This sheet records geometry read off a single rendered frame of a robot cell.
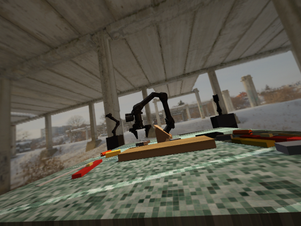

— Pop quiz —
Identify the red rectangular bar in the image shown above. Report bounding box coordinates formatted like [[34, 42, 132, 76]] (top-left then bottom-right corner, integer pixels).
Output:
[[71, 159, 102, 179], [239, 133, 301, 143]]

